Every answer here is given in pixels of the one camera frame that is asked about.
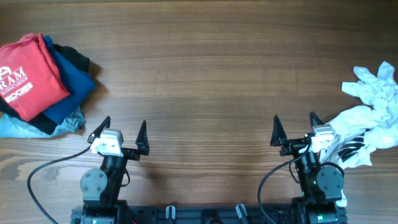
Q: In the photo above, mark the light blue denim garment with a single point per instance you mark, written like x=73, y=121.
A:
x=15, y=128

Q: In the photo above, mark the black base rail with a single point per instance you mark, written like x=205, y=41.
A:
x=279, y=213

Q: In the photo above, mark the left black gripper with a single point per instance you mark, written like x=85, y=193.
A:
x=129, y=153

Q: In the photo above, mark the black folded garment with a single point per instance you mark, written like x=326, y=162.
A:
x=41, y=122

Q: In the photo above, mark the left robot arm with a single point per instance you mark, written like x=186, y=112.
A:
x=101, y=187

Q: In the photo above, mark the white t-shirt black print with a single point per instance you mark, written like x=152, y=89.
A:
x=361, y=130

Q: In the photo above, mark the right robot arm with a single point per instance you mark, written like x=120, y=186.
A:
x=321, y=183

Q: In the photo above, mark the blue folded t-shirt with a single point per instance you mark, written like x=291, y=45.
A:
x=78, y=83

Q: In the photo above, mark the red folded t-shirt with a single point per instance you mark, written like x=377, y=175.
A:
x=30, y=78

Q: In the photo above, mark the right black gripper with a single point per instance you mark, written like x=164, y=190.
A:
x=296, y=144

